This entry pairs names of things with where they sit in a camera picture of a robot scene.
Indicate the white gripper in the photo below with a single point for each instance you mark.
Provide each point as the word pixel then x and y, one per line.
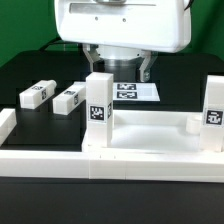
pixel 156 25

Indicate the white desk top tray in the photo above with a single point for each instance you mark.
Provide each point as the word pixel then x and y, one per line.
pixel 152 132

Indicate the white fiducial marker sheet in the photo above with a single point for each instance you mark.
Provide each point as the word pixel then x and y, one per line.
pixel 135 92

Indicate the white U-shaped fence frame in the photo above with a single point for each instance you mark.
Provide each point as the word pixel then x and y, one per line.
pixel 204 166

